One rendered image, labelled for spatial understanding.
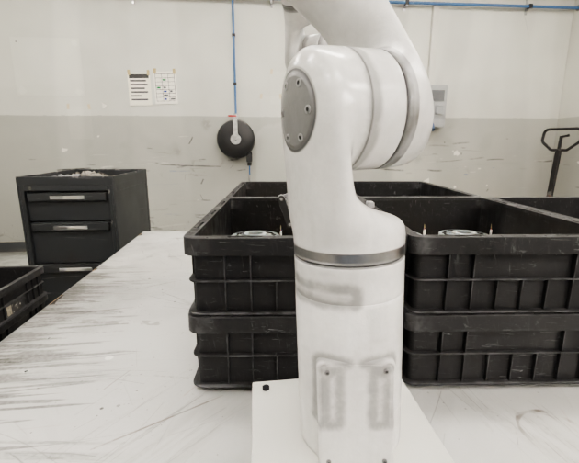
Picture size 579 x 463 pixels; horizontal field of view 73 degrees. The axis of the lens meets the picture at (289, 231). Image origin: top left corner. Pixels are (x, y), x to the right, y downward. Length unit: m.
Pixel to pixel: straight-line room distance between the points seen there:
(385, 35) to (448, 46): 4.21
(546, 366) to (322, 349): 0.44
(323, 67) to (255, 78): 3.79
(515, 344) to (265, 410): 0.38
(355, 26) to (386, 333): 0.25
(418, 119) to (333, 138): 0.07
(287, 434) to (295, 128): 0.27
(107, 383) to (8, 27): 4.22
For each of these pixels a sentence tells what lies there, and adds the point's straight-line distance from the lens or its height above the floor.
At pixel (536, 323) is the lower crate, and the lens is 0.65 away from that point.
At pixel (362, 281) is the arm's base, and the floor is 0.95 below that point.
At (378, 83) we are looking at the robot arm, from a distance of 0.29.
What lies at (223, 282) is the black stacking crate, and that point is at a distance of 0.54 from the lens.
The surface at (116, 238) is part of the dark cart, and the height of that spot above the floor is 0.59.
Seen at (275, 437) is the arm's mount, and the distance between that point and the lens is 0.40.
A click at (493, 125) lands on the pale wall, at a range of 4.72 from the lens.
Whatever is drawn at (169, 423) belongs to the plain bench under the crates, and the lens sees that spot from 0.58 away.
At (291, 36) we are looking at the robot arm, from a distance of 0.67.
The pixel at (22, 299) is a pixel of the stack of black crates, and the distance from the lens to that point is 1.67.
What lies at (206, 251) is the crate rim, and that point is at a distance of 0.52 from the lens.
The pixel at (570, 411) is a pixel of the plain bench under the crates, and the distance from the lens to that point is 0.68.
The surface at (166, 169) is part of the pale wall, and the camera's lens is 4.12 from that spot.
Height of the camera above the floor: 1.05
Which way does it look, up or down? 13 degrees down
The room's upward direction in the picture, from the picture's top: straight up
